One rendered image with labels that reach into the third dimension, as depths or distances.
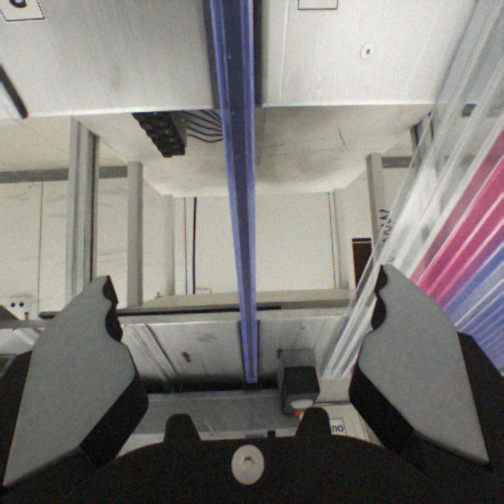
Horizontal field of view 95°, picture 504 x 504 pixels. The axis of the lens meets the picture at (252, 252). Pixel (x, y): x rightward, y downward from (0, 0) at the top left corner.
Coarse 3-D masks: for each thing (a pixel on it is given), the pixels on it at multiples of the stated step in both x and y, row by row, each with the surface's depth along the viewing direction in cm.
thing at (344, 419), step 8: (328, 408) 42; (336, 408) 42; (344, 408) 42; (352, 408) 42; (336, 416) 41; (344, 416) 41; (352, 416) 41; (360, 416) 41; (336, 424) 40; (344, 424) 40; (352, 424) 40; (360, 424) 40; (336, 432) 39; (344, 432) 39; (352, 432) 39; (360, 432) 39; (368, 440) 39
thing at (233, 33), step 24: (216, 0) 8; (240, 0) 8; (216, 24) 8; (240, 24) 8; (216, 48) 8; (240, 48) 8; (240, 72) 9; (240, 96) 9; (240, 120) 10; (240, 144) 11; (240, 168) 11; (240, 192) 12; (240, 216) 13; (240, 240) 14; (240, 264) 16; (240, 288) 18; (240, 312) 20
